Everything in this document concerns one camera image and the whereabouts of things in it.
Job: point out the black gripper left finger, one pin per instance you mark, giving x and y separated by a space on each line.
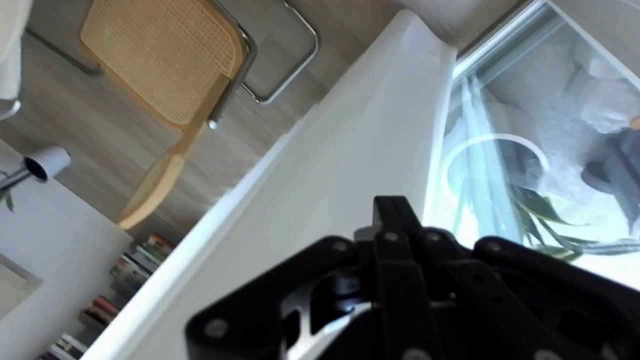
391 266

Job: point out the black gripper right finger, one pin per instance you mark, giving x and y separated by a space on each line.
507 287

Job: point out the green palm plant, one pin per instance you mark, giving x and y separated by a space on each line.
543 211

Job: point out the dark grey outdoor seat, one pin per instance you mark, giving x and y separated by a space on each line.
616 170

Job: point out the white framed glass door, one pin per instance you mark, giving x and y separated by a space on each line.
567 100

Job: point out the shelf of colourful books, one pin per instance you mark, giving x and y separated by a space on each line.
131 262

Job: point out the chrome cane seat chair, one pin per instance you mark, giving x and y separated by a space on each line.
167 60

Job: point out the white cabinet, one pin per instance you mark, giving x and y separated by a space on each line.
47 252

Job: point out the white cylindrical lamp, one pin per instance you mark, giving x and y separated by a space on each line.
47 162

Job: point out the white round side table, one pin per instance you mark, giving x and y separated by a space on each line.
12 46

